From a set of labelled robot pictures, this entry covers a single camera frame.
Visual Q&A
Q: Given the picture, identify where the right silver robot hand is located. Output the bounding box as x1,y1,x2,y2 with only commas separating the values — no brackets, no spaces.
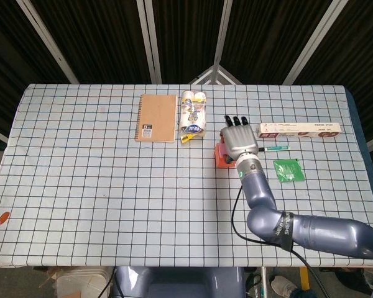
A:
219,114,260,164

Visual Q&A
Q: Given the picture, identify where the large orange foam cube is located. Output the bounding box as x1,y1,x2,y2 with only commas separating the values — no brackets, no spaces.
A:
213,142,237,169

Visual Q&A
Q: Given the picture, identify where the green marker pen black cap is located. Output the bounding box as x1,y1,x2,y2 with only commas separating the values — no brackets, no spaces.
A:
257,145,290,153

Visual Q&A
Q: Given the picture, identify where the pack of tissue rolls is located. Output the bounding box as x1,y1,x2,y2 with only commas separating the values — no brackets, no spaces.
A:
178,89,208,144

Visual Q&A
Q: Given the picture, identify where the green foil packet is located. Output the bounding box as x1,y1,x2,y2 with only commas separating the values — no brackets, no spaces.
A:
273,158,306,184

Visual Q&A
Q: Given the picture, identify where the long baking paper box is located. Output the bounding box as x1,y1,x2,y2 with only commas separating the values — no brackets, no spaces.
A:
256,122,343,139

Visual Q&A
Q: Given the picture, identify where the brown spiral notebook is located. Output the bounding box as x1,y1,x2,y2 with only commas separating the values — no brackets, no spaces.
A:
134,94,178,143

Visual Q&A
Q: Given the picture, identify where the white plastic bin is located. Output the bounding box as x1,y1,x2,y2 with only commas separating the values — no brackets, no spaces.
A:
55,267,113,298

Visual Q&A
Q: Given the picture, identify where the checkered light blue tablecloth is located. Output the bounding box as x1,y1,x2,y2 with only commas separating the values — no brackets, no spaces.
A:
0,83,373,271

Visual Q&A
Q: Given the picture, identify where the white sneaker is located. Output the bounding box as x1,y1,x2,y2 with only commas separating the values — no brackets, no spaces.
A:
270,274,295,297

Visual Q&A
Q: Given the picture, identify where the blue-grey robot torso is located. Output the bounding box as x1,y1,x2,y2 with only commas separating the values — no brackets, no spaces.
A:
111,266,247,298

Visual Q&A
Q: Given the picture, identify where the white triangular frame stand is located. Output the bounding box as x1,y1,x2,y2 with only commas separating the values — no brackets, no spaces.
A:
188,64,244,86

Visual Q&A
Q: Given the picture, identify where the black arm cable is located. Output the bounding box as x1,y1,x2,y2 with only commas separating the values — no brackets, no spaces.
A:
231,185,332,298

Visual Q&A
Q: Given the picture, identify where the black folding screen white frame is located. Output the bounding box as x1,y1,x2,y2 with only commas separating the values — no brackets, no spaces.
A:
0,0,373,153

